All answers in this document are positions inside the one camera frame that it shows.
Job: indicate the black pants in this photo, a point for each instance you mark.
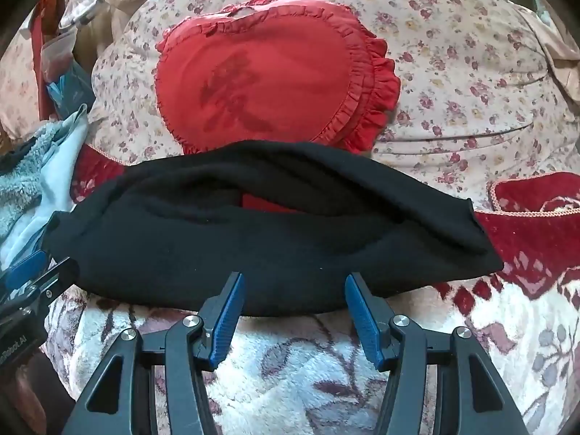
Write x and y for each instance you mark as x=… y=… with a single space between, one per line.
x=272 y=244

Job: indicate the beige floral quilt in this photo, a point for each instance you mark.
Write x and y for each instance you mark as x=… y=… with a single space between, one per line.
x=453 y=77

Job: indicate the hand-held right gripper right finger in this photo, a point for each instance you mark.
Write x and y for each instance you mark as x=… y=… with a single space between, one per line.
x=362 y=321

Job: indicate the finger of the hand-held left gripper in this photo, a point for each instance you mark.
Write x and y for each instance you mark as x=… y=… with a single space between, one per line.
x=27 y=269

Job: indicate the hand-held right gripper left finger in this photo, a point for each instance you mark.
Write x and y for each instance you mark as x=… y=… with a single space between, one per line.
x=229 y=321

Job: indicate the red heart-shaped frilled pillow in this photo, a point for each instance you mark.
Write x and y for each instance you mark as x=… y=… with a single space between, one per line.
x=272 y=72

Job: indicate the red and white floral blanket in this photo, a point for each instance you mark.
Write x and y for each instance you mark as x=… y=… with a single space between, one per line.
x=290 y=371

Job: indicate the grey fuzzy coat blue lining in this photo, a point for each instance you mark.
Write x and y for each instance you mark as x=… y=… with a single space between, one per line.
x=27 y=181

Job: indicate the blue plastic bag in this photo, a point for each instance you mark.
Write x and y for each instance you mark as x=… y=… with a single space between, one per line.
x=68 y=88

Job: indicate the beige cloth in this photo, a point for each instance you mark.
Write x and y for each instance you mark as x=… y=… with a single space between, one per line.
x=557 y=54

